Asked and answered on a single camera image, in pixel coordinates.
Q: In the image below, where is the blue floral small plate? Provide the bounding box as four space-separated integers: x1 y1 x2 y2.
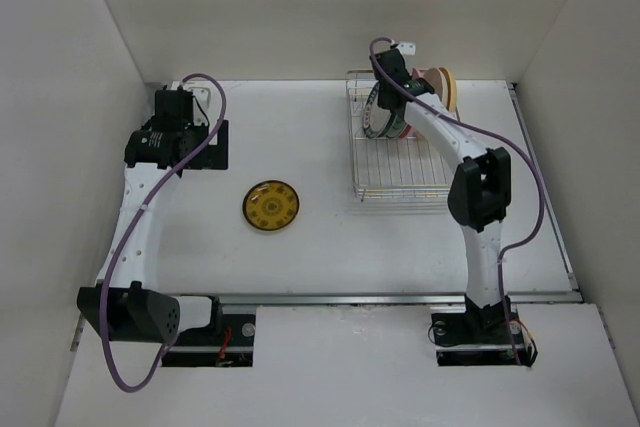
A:
361 85 395 140

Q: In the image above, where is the white plate green rim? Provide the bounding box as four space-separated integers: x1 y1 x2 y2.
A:
384 115 413 139

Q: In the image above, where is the pink bowl plate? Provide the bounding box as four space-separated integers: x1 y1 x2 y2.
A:
407 66 439 141

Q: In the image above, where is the cream yellow bowl plate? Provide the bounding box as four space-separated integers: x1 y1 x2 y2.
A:
423 67 458 114

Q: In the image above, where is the yellow patterned small plate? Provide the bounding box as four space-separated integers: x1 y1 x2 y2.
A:
241 179 301 233

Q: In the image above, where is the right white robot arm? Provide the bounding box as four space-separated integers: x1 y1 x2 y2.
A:
370 47 511 347

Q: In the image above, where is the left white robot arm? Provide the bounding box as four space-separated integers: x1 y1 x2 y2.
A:
76 87 229 344

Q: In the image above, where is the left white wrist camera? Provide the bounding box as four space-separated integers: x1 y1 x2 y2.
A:
187 86 211 126

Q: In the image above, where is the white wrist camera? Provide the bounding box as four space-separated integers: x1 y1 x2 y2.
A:
187 86 211 126
392 41 416 57

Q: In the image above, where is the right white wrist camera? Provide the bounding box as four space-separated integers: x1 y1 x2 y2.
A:
392 41 416 57

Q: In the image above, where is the metal wire dish rack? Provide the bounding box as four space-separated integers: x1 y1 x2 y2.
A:
345 69 453 205

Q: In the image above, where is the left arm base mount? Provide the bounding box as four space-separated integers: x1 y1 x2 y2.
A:
161 297 256 368

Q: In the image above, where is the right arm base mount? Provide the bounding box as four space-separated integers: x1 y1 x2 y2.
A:
428 306 538 367

